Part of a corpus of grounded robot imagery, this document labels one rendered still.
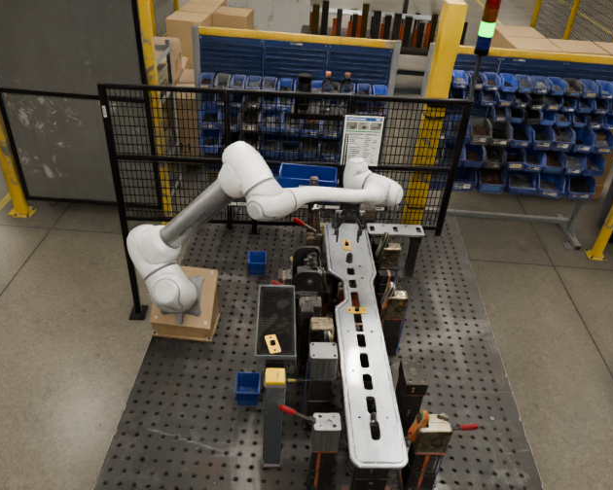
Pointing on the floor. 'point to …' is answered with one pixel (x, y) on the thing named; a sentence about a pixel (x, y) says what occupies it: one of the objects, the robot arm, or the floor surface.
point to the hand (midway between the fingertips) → (347, 236)
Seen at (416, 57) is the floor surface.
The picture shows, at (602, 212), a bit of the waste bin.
